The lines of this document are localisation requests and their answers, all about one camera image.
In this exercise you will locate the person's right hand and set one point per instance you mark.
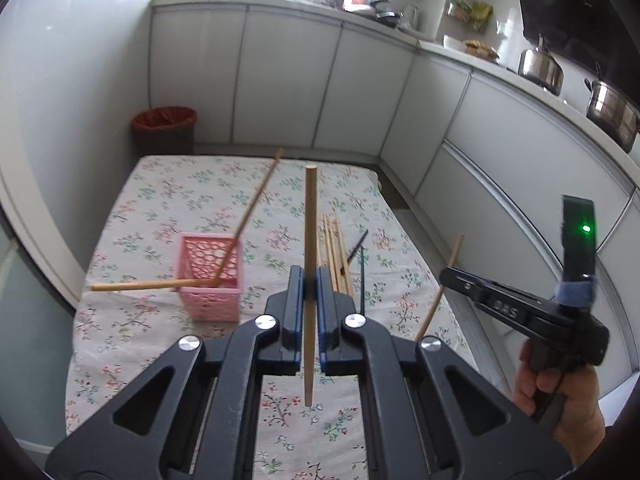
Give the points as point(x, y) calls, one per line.
point(580, 410)

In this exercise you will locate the glass pitcher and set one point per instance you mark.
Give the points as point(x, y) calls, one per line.
point(413, 17)

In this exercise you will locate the white kitchen cabinets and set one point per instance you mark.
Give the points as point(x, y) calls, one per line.
point(450, 125)

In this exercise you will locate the floral tablecloth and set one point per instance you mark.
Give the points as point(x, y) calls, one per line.
point(150, 210)

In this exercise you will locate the stainless steel kettle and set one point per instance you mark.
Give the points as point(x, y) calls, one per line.
point(541, 67)

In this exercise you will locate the pink plastic basket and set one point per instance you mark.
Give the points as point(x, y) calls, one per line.
point(212, 305)

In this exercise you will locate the black chopstick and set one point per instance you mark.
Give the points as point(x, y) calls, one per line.
point(361, 280)
point(356, 250)

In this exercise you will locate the thick wooden chopstick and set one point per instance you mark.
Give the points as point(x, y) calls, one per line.
point(310, 210)

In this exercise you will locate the red trash bin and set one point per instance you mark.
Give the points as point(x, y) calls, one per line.
point(164, 127)

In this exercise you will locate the stainless steel pot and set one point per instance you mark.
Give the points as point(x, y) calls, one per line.
point(612, 110)

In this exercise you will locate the yellow green food packets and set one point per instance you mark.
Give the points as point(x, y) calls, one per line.
point(472, 14)

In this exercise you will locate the black range hood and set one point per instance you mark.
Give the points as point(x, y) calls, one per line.
point(580, 5)

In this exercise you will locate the basket of bread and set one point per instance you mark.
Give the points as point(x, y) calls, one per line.
point(481, 51)

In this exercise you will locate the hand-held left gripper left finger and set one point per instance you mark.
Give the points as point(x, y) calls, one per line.
point(297, 310)

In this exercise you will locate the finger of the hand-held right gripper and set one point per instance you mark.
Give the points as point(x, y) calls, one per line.
point(457, 280)

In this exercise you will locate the stacked pans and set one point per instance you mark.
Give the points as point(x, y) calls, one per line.
point(385, 12)

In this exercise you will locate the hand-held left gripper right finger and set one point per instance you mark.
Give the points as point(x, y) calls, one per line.
point(322, 310)

